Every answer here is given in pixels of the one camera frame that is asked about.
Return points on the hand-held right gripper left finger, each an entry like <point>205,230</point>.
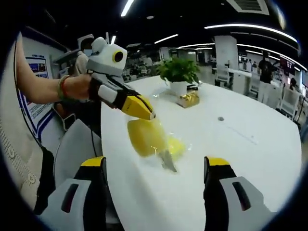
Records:
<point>91,192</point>

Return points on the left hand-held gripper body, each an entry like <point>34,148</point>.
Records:
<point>106,61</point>

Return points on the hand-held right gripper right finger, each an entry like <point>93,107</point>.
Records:
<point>219,192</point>

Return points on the yellow square silicone block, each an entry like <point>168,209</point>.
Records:
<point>146,137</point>

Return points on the yellow round silicone block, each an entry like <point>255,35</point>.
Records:
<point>176,146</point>

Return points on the person's left hand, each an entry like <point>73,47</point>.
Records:
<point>77,87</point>

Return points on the white table chair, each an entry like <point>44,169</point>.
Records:
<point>77,149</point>

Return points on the green potted plant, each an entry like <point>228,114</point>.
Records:
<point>179,71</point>

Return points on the straight ceiling light strip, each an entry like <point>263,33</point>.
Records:
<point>127,7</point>

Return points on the gold foil box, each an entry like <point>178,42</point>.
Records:
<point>190,99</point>

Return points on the thin white strip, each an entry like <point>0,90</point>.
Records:
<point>243,135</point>

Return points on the person's white knit cardigan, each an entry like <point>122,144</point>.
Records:
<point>16,149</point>

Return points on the white office chair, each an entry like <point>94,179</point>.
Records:
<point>222,74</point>

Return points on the curved ceiling light strip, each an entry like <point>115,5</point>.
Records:
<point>252,30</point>

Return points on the blue white wall poster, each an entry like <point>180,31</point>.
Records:
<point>38,72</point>

